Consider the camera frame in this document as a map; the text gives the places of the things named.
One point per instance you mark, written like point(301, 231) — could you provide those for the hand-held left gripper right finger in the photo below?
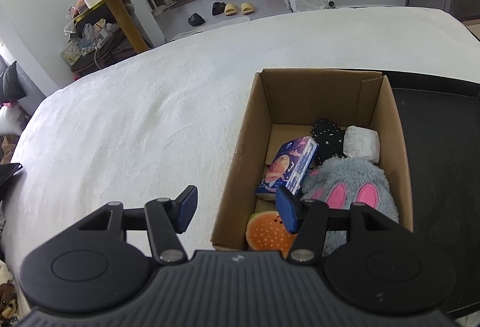
point(287, 212)

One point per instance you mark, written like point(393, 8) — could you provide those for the yellow slipper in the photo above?
point(230, 9)
point(247, 7)

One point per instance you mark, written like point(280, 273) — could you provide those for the grey plush paw slipper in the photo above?
point(360, 173)

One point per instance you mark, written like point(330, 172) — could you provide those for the black pillow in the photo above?
point(11, 83)

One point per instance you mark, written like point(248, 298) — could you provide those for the brown dog plush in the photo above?
point(7, 299)

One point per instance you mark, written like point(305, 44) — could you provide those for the white plastic bag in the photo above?
point(9, 120)

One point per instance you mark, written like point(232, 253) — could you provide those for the white packet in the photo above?
point(362, 143)

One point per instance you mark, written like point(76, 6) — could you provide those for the blue printed tissue pack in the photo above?
point(288, 165)

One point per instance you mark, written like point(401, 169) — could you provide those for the orange burger plush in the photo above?
point(266, 231)

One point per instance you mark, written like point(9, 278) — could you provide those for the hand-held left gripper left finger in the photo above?
point(187, 208)

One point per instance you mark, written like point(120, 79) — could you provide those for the cardboard box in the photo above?
point(318, 94)

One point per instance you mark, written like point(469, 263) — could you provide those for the black tray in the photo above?
point(442, 162)

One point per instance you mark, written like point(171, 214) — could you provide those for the light green printed box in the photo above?
point(70, 52)

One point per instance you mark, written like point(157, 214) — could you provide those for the round table with wooden leg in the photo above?
point(127, 19)

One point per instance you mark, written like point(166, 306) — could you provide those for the grey sofa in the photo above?
point(33, 90)

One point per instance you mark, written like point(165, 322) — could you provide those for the black slipper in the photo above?
point(218, 8)
point(196, 19)

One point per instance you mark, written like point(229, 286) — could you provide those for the black sock with white crosses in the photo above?
point(328, 139)

